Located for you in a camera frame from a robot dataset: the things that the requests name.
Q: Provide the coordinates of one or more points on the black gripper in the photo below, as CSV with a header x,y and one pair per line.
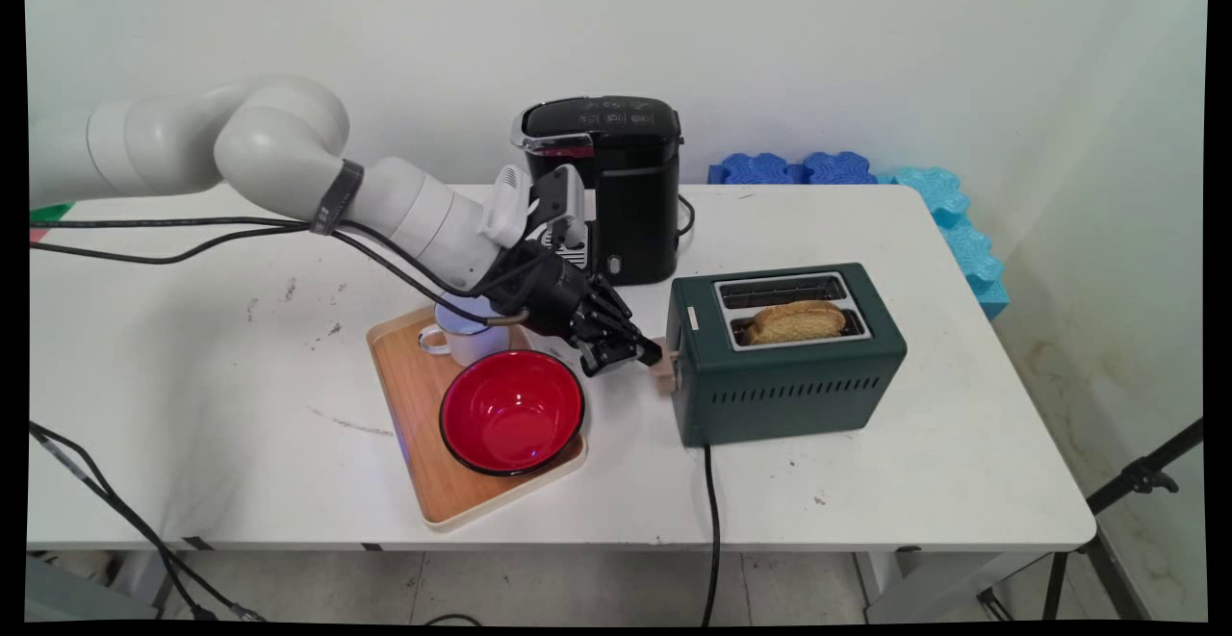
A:
x,y
544,290

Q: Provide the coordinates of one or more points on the beige toaster lever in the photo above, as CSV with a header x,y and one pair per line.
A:
x,y
666,359

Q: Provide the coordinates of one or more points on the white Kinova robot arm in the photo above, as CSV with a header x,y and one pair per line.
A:
x,y
279,160

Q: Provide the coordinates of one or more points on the beige toaster knob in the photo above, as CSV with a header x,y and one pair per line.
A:
x,y
668,384

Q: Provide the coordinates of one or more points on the red enamel bowl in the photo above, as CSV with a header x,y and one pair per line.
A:
x,y
511,413

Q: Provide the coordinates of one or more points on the black coffee machine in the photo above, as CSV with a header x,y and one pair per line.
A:
x,y
635,203

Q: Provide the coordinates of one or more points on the white enamel mug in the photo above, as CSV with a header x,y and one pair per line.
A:
x,y
472,340

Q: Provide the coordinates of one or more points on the dark green toaster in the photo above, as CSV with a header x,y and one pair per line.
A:
x,y
789,391

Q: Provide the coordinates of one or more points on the bread slice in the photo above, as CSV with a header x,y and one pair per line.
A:
x,y
797,323

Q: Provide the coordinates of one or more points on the blue foam mat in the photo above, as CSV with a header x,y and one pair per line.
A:
x,y
842,168
760,170

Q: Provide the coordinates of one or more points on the wooden tray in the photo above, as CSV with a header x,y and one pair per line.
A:
x,y
414,424

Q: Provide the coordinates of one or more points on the cyan foam mat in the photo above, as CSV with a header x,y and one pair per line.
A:
x,y
967,241

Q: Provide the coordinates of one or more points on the black tripod stand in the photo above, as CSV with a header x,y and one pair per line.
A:
x,y
1136,482

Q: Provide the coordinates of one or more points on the green foam mat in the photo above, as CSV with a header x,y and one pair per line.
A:
x,y
50,214

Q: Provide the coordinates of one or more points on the pink foam mat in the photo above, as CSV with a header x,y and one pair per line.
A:
x,y
38,234

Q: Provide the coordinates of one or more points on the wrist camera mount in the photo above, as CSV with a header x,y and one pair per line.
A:
x,y
505,208

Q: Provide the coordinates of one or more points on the white table leg frame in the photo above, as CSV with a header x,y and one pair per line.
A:
x,y
924,583

